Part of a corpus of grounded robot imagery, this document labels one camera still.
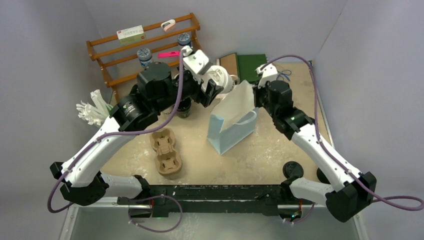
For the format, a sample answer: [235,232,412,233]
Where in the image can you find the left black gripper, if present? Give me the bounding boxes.
[154,68,223,113]

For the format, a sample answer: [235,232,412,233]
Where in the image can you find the light blue paper bag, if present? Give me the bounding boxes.
[207,80,259,155]

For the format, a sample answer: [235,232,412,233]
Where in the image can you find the single white paper cup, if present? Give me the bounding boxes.
[207,65,235,94]

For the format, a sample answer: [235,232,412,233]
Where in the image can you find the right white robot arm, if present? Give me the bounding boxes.
[252,81,377,223]

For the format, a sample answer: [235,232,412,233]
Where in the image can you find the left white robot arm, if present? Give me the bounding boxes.
[50,62,234,206]

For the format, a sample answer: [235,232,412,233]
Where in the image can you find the left blue white jar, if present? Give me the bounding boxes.
[136,48,153,68]

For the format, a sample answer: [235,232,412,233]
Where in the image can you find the blue white jar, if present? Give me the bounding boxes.
[136,48,153,68]
[177,32,192,49]

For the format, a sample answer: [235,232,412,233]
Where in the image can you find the pink marker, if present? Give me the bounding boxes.
[157,51,181,59]

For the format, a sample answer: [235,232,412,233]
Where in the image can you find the green paper bag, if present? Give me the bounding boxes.
[237,54,268,83]

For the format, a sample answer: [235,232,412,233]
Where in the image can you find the black paper cup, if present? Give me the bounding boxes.
[177,98,192,119]

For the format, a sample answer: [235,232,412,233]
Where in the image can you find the right blue white jar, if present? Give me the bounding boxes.
[177,32,192,49]

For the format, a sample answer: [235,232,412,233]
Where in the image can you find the white green box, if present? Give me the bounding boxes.
[116,25,146,46]

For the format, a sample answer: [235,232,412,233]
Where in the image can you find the pink white stapler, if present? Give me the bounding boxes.
[160,19,176,33]

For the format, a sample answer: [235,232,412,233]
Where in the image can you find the wooden shelf rack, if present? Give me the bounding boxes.
[86,12,202,101]

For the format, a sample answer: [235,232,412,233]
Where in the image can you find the white wrapped straws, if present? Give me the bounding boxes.
[75,89,113,127]

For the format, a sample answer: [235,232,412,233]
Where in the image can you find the black cup lid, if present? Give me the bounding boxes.
[282,161,304,179]

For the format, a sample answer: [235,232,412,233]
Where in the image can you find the brown pulp cup carrier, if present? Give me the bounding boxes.
[149,127,183,176]

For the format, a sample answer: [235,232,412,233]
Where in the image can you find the stacked black cup lids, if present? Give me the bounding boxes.
[316,168,331,185]

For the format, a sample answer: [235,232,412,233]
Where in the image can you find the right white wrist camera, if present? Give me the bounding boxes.
[255,63,279,89]

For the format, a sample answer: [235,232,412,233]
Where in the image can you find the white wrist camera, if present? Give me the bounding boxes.
[255,63,279,89]
[181,45,213,84]

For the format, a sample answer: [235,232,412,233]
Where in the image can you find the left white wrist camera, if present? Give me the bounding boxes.
[181,45,213,84]

